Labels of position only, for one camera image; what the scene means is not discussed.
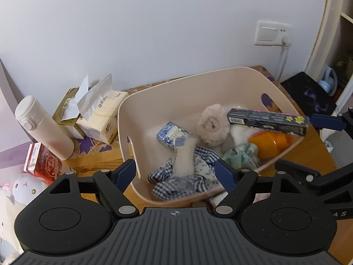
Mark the white wall switch socket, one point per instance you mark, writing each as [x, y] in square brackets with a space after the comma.
[272, 33]

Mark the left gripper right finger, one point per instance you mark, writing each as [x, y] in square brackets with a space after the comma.
[226, 175]

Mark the fluffy pink scrunchie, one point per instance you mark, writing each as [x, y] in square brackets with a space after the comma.
[213, 126]

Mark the clear plastic packet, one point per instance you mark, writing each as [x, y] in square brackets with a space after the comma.
[184, 155]

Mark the red white milk carton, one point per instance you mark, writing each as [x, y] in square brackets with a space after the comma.
[42, 163]

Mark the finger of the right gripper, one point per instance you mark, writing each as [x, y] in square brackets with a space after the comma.
[298, 172]
[327, 122]

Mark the white bunny plush toy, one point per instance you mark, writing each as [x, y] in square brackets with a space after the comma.
[14, 198]

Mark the blue white porcelain-pattern box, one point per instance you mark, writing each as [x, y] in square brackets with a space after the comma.
[169, 133]

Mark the yellow tissue pack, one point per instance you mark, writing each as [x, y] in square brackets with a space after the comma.
[98, 110]

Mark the orange cloth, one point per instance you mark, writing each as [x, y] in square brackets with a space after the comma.
[271, 144]

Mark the blue white checkered cloth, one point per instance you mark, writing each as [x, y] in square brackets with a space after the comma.
[169, 186]

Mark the beige plastic storage bin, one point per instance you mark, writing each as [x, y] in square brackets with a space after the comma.
[198, 104]

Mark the white thermos bottle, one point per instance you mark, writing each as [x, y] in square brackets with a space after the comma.
[37, 122]

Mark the green plaid cloth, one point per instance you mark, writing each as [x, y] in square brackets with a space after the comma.
[243, 157]

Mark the gold tissue box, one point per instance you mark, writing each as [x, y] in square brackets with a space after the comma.
[67, 113]

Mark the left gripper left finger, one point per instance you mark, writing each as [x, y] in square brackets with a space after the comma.
[124, 174]

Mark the long dark printed box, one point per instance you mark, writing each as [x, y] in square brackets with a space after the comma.
[269, 121]

